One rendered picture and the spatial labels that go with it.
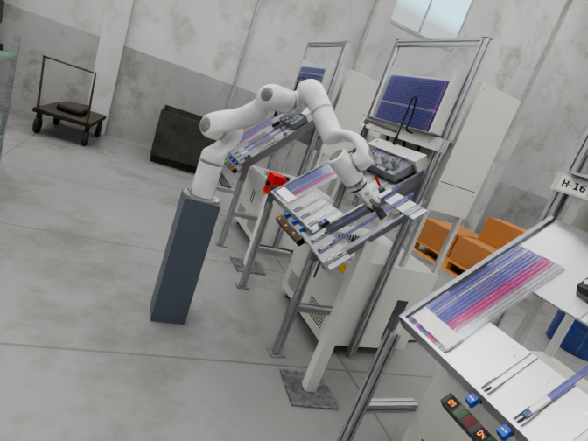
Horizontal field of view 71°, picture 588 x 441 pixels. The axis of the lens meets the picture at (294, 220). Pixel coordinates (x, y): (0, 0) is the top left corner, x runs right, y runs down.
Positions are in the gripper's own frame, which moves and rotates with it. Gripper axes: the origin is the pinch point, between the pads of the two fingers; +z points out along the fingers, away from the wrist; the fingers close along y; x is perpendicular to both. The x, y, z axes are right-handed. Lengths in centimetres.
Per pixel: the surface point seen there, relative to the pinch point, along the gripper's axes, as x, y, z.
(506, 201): -344, 585, 549
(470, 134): -74, 48, 29
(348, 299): 33.4, 8.2, 31.1
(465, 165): -64, 49, 44
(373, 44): -249, 542, 73
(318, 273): 40, 72, 50
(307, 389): 78, 8, 57
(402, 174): -31, 49, 22
